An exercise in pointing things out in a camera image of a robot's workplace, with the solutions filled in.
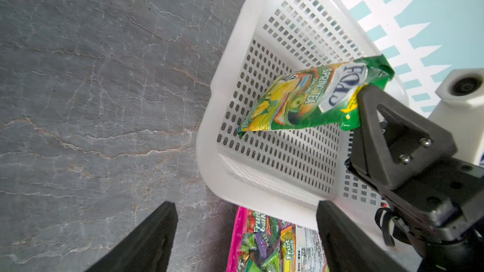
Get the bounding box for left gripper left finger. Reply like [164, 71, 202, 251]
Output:
[88, 201, 178, 271]

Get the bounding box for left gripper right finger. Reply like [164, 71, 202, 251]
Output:
[316, 201, 405, 272]

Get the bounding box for white plastic perforated basket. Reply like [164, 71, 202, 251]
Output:
[196, 0, 386, 246]

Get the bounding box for large pink mixed candy bag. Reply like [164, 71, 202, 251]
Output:
[226, 207, 330, 271]

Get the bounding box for green Fox's candy bag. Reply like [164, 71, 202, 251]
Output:
[238, 55, 395, 136]

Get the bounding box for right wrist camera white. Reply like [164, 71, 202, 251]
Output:
[429, 68, 483, 166]

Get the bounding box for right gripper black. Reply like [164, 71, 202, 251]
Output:
[355, 84, 483, 271]

